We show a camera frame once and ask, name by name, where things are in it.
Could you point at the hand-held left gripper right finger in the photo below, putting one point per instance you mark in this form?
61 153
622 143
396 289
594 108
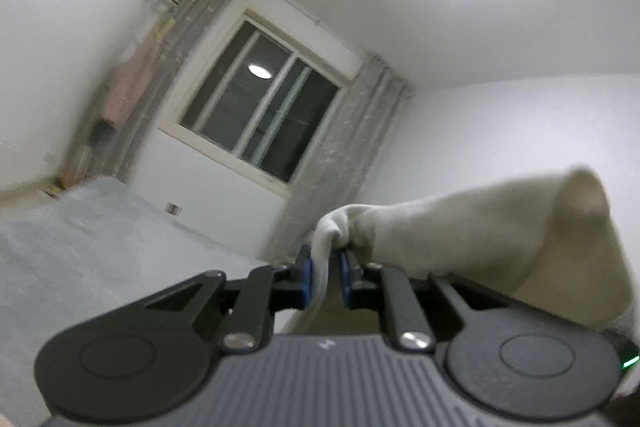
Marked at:
346 281

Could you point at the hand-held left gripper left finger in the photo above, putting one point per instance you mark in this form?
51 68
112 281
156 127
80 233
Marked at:
306 282

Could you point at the white t-shirt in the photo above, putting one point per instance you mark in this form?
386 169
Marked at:
475 232

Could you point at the grey star-print curtain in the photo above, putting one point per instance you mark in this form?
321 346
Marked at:
345 147
185 37

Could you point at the cream framed window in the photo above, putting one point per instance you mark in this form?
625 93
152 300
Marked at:
260 102

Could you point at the grey bed blanket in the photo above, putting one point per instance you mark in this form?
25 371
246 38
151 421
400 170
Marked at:
75 257

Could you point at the orange patterned item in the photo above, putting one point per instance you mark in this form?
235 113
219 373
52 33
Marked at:
60 186

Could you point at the pink hanging cloth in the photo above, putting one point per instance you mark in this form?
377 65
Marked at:
127 87

